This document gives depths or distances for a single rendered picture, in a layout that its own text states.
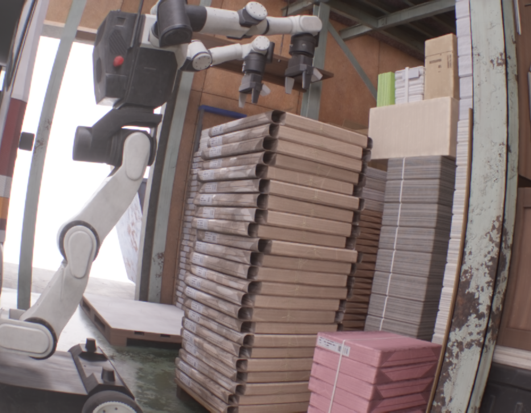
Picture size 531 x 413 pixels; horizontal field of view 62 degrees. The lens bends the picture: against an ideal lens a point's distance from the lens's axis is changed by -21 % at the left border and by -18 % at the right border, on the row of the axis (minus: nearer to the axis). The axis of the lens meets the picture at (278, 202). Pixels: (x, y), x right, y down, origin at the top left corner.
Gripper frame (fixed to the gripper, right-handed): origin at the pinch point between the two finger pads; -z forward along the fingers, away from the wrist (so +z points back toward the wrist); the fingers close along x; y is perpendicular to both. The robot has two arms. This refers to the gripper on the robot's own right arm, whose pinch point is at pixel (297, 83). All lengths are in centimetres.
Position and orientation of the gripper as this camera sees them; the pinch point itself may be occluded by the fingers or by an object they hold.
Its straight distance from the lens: 179.4
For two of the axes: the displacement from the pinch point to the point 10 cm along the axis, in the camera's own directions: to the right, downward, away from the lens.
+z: 1.3, -9.9, 0.7
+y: -8.4, -1.5, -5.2
